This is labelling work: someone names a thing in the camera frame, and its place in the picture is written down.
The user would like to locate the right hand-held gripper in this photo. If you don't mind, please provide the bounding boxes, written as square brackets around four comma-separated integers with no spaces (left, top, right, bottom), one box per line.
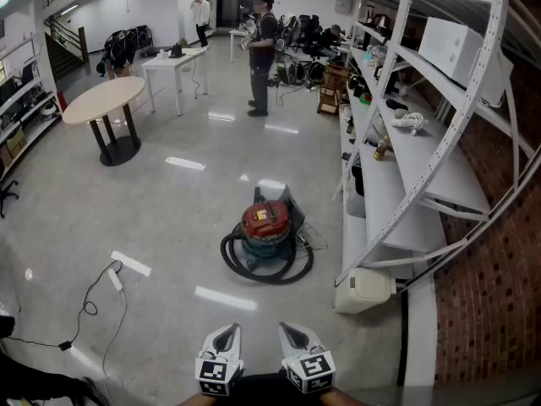
[277,321,337,395]

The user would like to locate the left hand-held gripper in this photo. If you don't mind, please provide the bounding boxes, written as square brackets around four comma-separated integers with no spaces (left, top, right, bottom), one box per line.
[194,322,245,397]

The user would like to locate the red vacuum cleaner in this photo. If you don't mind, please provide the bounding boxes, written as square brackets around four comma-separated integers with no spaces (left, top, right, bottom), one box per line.
[240,199,297,270]

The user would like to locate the person's left forearm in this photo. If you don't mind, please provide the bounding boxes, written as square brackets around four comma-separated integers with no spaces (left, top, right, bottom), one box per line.
[175,389,212,406]

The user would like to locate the person's right forearm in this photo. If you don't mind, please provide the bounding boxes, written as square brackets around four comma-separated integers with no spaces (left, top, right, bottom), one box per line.
[325,388,367,406]

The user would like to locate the person's black trousers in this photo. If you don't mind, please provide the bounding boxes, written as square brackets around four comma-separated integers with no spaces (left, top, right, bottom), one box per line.
[230,372,297,406]

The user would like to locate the white lidded trash bin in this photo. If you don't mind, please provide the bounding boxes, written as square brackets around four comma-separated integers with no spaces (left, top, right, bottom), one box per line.
[333,267,398,315]

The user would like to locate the white power strip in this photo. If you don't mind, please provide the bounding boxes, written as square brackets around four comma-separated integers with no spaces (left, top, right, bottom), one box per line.
[107,267,125,293]

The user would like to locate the grey flat board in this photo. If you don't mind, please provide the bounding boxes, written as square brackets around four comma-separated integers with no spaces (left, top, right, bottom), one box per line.
[281,184,306,232]

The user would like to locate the white cylindrical bin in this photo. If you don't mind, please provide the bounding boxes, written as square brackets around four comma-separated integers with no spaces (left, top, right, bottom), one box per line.
[345,165,367,220]

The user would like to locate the amber tea bottle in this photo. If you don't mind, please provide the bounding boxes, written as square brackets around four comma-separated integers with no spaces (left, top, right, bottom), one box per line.
[371,134,393,162]

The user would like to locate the tall white metal shelving rack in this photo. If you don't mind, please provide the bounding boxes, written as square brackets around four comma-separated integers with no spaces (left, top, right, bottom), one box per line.
[333,0,541,295]

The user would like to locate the black office chair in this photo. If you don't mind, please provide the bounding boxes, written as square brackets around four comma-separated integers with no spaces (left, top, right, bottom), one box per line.
[0,158,20,220]

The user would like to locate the wooden stool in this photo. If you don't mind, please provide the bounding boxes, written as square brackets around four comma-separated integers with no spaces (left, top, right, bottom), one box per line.
[316,62,352,116]

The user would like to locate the pile of black equipment bags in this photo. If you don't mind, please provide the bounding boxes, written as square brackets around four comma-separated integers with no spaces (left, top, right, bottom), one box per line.
[275,57,327,89]

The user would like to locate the round wooden table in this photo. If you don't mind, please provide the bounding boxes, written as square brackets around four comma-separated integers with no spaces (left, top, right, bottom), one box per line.
[62,76,147,167]

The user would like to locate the low white storage rack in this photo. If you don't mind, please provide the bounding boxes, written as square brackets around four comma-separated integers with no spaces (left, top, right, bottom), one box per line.
[0,36,63,182]

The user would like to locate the cardboard box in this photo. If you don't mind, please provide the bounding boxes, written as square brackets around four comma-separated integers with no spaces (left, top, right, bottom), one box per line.
[5,129,29,160]

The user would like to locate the white rectangular table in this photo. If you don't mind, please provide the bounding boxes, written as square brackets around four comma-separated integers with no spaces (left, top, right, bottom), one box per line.
[228,27,257,64]
[140,47,210,117]

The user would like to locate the row of black office chairs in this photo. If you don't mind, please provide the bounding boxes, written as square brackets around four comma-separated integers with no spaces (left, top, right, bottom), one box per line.
[276,13,326,58]

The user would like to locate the staircase with dark railing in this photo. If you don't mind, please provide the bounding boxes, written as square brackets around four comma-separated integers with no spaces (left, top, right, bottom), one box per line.
[41,14,90,80]

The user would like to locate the white microwave oven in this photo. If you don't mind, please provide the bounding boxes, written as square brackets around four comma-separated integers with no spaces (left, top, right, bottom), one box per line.
[418,16,515,108]

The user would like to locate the glass double door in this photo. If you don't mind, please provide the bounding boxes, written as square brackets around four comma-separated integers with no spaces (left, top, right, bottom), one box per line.
[216,0,271,30]

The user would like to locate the black vacuum hose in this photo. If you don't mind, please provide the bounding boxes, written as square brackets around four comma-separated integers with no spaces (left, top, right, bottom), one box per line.
[219,222,314,286]

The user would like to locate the thin white cable tangle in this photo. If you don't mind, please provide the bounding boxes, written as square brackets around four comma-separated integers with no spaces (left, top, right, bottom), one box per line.
[295,222,329,253]

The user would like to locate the white floor cable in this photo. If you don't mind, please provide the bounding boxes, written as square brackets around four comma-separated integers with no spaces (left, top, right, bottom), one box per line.
[101,288,128,388]

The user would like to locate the black cable with adapter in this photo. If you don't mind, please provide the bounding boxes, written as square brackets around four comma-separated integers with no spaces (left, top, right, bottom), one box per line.
[0,259,123,353]

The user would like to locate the white coiled extension cord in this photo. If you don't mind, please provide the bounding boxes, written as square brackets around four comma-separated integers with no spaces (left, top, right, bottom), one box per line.
[391,112,429,137]

